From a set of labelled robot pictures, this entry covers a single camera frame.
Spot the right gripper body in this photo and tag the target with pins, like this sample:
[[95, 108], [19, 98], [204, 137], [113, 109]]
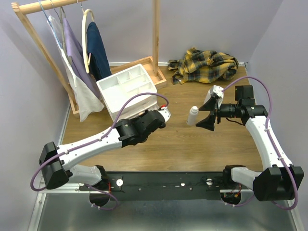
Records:
[[228, 110]]

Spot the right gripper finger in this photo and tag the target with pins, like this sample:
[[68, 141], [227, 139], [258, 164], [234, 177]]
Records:
[[210, 105], [207, 123]]

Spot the tall white bottle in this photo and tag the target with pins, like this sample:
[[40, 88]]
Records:
[[207, 98]]

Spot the short white bottle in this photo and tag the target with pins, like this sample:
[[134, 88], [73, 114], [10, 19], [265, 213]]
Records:
[[192, 116]]

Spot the white drawer organizer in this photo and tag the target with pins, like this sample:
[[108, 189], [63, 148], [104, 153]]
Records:
[[120, 87]]

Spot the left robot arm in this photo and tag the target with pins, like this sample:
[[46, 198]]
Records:
[[61, 164]]

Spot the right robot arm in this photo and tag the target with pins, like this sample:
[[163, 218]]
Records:
[[279, 179]]

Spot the yellow plaid shirt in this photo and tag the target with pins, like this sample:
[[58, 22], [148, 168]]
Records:
[[203, 67]]

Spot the navy blue hanging garment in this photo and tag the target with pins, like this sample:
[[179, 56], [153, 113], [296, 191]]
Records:
[[99, 65]]

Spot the white hanging garment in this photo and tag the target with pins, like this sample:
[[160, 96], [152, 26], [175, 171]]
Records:
[[86, 100]]

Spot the cream wooden hanger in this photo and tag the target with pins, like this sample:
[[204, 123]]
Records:
[[86, 55]]

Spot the lavender hanging garment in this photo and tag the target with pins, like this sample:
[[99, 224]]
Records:
[[74, 50]]

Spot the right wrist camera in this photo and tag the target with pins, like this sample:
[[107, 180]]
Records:
[[217, 92]]

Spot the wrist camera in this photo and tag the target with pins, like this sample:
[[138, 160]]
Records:
[[164, 111], [217, 92]]

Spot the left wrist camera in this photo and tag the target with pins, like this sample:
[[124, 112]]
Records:
[[164, 111]]

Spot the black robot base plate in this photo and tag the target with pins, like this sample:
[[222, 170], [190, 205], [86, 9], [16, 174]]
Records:
[[147, 186]]

